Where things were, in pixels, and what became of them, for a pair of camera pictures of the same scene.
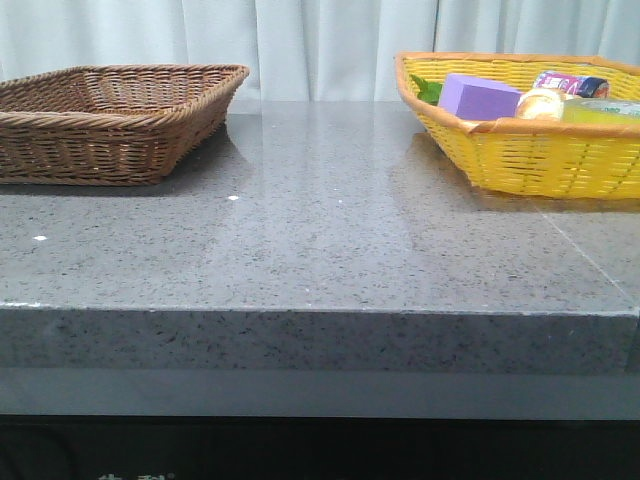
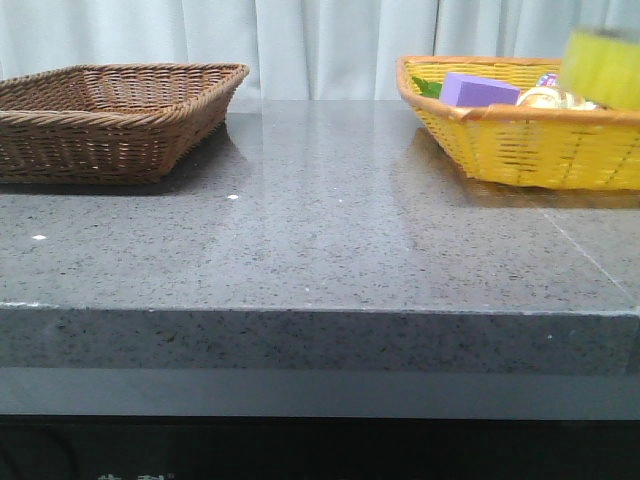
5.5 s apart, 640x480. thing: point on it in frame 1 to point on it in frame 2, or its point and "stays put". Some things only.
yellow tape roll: x=601 y=110 to x=602 y=64
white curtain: x=305 y=50 stays put
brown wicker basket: x=113 y=124 stays put
